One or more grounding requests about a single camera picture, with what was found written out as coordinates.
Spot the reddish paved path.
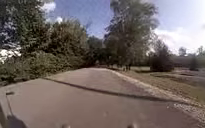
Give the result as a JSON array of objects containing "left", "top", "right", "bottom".
[{"left": 0, "top": 67, "right": 205, "bottom": 128}]

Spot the tall tree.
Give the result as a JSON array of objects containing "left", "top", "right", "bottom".
[{"left": 103, "top": 0, "right": 161, "bottom": 70}]

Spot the mass of leafy trees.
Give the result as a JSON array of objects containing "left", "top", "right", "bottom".
[{"left": 0, "top": 0, "right": 106, "bottom": 85}]

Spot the dark conical bush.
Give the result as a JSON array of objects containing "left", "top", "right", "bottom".
[{"left": 148, "top": 39, "right": 175, "bottom": 73}]

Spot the grass verge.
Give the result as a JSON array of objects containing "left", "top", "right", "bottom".
[{"left": 123, "top": 67, "right": 205, "bottom": 106}]

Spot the distant row of trees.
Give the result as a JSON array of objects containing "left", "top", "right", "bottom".
[{"left": 171, "top": 45, "right": 205, "bottom": 71}]

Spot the grey road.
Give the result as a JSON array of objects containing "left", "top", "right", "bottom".
[{"left": 169, "top": 68, "right": 205, "bottom": 88}]

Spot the pale gravel strip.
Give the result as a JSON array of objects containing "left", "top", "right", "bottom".
[{"left": 111, "top": 69, "right": 205, "bottom": 128}]

